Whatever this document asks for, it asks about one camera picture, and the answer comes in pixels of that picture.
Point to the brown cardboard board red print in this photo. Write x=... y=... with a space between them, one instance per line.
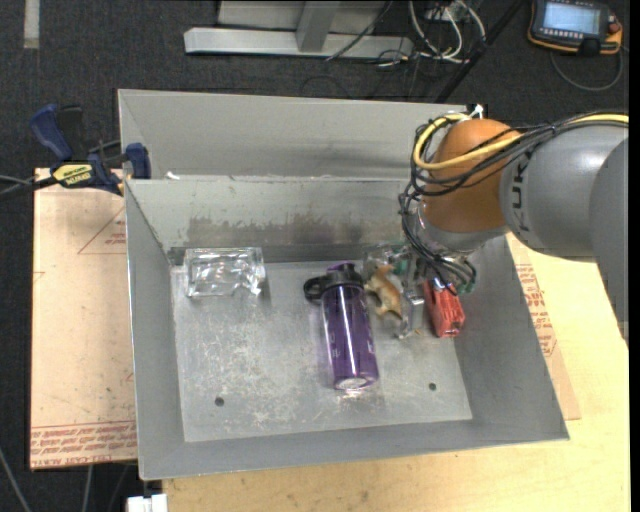
x=80 y=310

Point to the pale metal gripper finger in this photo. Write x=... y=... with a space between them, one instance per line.
x=381 y=257
x=413 y=315

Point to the brown toy animal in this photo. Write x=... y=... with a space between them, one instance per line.
x=386 y=294

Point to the grey metal bin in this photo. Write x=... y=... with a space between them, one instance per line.
x=250 y=350

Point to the purple plastic bottle black cap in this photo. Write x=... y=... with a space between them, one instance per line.
x=347 y=330

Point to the clear glass block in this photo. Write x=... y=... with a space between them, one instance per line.
x=222 y=272

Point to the red plastic block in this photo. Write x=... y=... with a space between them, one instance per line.
x=445 y=312

